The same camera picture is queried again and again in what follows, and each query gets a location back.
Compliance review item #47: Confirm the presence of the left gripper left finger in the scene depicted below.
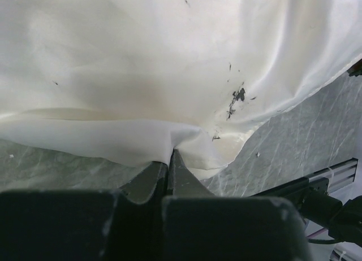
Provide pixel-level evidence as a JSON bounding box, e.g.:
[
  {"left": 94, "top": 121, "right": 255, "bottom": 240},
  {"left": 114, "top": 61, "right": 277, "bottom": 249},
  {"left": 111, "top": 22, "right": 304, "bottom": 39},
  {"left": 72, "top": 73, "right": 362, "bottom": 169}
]
[{"left": 1, "top": 162, "right": 167, "bottom": 260}]

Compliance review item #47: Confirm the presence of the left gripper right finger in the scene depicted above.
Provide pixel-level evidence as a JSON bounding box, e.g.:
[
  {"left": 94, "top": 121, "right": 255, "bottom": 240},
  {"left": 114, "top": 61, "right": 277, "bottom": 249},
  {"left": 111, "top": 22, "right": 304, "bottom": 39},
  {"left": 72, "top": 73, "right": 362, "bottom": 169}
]
[{"left": 162, "top": 150, "right": 313, "bottom": 260}]

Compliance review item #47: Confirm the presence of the cream pillowcase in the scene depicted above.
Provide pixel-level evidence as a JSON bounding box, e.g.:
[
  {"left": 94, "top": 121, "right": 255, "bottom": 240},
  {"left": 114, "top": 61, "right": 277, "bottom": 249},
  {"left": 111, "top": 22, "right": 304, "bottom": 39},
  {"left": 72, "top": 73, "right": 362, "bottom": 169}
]
[{"left": 1, "top": 0, "right": 361, "bottom": 179}]

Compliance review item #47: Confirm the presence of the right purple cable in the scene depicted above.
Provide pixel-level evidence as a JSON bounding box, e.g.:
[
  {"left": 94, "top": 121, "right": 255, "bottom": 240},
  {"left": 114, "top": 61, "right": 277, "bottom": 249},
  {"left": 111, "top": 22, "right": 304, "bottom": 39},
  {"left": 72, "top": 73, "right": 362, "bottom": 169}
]
[{"left": 307, "top": 227, "right": 329, "bottom": 242}]

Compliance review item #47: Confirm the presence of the aluminium frame rail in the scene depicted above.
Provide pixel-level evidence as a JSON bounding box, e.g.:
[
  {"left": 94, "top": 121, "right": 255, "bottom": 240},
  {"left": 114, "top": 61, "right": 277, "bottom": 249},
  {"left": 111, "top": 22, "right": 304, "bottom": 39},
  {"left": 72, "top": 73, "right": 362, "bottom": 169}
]
[{"left": 306, "top": 158, "right": 358, "bottom": 194}]

